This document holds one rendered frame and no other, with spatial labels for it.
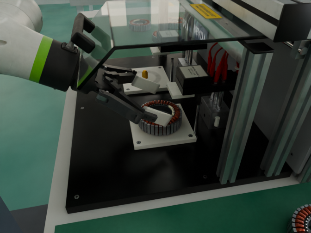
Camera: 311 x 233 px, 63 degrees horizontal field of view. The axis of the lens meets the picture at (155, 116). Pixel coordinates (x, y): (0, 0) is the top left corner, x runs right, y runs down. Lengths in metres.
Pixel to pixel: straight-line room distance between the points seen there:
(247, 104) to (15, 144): 1.71
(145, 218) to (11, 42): 0.39
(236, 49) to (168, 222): 0.33
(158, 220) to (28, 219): 1.06
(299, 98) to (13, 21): 0.50
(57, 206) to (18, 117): 1.69
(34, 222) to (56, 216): 0.94
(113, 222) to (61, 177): 0.17
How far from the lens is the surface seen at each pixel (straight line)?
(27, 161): 1.80
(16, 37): 0.52
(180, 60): 0.87
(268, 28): 0.38
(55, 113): 2.14
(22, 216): 1.53
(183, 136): 0.62
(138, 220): 0.51
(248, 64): 0.39
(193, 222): 0.51
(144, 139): 0.60
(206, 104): 0.66
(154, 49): 0.80
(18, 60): 0.51
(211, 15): 0.47
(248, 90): 0.40
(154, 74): 0.87
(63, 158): 0.64
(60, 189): 0.58
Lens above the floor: 1.19
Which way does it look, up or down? 37 degrees down
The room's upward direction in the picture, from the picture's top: straight up
